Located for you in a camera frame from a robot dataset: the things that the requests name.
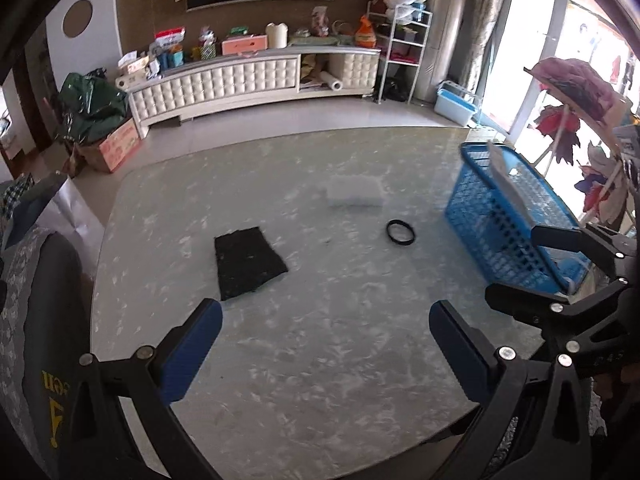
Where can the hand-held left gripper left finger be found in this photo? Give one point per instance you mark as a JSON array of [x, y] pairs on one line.
[[192, 355]]

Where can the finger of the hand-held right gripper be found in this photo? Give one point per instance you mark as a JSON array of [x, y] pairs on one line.
[[520, 302], [555, 237]]

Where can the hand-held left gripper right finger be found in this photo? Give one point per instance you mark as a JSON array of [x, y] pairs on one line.
[[462, 355]]

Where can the blue plastic basket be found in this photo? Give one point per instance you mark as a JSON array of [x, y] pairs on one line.
[[500, 220]]

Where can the person's right hand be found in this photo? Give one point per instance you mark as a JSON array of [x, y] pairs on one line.
[[620, 382]]

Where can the red hanging cloth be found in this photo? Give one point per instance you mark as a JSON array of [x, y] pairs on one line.
[[557, 130]]

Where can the black cloth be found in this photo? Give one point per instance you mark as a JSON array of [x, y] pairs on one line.
[[247, 262]]

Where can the pink clothes pile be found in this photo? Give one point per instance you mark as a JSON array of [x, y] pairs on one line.
[[575, 85]]

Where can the grey cloth with yellow print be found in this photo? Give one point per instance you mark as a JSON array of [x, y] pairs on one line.
[[35, 340]]

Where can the light blue plastic bin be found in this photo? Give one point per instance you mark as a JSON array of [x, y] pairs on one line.
[[452, 105]]

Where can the white paper bag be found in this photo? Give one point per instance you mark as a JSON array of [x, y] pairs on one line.
[[75, 225]]

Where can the glass sliding door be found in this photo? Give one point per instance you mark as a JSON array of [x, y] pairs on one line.
[[540, 25]]

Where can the cardboard box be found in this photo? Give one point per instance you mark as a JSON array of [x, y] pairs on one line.
[[115, 147]]

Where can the patterned curtain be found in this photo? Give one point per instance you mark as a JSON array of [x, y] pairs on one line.
[[487, 25]]

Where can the standing air conditioner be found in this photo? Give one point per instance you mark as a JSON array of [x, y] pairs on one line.
[[445, 35]]

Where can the plaid cloth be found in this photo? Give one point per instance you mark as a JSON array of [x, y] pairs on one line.
[[17, 195]]

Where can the white metal rack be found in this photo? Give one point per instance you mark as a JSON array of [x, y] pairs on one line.
[[400, 55]]

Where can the dark green bag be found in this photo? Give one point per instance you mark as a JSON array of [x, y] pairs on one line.
[[92, 107]]

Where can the white tufted television cabinet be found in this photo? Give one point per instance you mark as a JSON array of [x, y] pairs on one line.
[[225, 85]]

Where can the white paper roll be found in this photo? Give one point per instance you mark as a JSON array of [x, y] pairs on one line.
[[331, 81]]

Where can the orange bag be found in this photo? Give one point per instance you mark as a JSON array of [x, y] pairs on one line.
[[366, 34]]

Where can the toilet paper roll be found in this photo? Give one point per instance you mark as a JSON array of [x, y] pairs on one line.
[[124, 81]]

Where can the small wicker basket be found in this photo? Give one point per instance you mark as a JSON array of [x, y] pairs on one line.
[[343, 32]]

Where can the tissue box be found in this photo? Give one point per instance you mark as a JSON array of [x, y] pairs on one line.
[[134, 65]]

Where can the pink box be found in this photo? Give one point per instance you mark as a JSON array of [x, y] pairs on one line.
[[245, 45]]

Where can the red and white package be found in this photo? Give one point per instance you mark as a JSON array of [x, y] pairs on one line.
[[170, 38]]

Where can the snack bag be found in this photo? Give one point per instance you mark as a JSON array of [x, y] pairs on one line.
[[320, 21]]

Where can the white canister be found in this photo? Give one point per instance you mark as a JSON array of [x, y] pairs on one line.
[[276, 36]]

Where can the dark wooden door frame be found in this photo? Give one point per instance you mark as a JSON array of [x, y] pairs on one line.
[[37, 80]]

